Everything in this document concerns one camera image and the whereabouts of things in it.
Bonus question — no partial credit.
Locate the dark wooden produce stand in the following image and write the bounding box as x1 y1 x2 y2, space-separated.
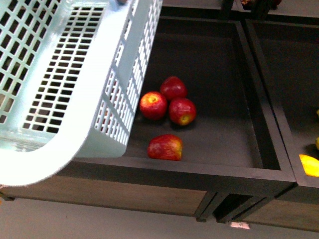
0 16 294 222

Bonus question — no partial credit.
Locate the yellow mango at edge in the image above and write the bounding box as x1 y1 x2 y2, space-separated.
299 154 319 177

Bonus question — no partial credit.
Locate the red apple front lying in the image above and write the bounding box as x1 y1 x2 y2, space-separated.
147 134 183 161

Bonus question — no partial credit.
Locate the light blue plastic basket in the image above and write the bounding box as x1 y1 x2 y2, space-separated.
0 0 162 187

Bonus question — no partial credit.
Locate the red apple right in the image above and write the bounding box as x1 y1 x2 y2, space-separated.
168 98 196 126

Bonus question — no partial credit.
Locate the red apple left yellow top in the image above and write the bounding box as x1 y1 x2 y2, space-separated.
139 91 168 120

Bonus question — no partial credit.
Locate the white floor label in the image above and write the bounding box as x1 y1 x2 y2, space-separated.
230 222 250 230

